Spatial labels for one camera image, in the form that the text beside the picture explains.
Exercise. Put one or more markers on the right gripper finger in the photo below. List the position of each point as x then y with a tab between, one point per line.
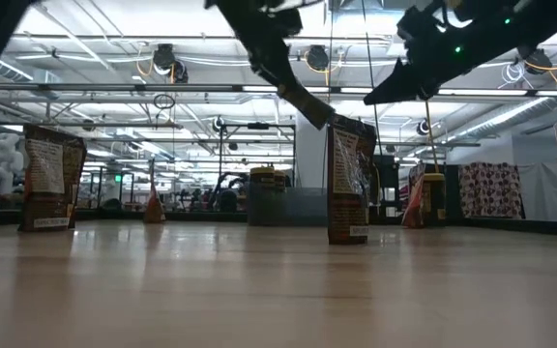
399	87

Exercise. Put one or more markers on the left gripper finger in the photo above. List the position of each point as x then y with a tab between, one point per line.
283	77

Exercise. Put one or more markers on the brown spice packet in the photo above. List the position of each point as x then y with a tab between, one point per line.
51	179
154	208
351	183

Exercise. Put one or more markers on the orange spice packet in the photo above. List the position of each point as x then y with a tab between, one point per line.
413	203

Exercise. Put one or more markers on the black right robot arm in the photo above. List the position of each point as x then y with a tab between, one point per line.
539	29

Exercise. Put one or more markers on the dark grey plastic bin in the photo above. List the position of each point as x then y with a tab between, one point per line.
288	208

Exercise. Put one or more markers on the patterned curtain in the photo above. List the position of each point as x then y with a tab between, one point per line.
491	191

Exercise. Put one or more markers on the long ceiling light bar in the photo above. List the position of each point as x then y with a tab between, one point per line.
114	88

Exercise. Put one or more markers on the white cloth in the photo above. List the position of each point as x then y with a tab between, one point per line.
542	191

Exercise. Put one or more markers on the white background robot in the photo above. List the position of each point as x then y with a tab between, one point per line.
3	159

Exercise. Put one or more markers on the black background rig frame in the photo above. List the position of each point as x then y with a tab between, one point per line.
240	126

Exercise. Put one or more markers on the silver ceiling duct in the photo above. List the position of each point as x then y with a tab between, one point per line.
510	118

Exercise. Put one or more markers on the black aluminium table frame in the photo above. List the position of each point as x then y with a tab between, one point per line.
501	225

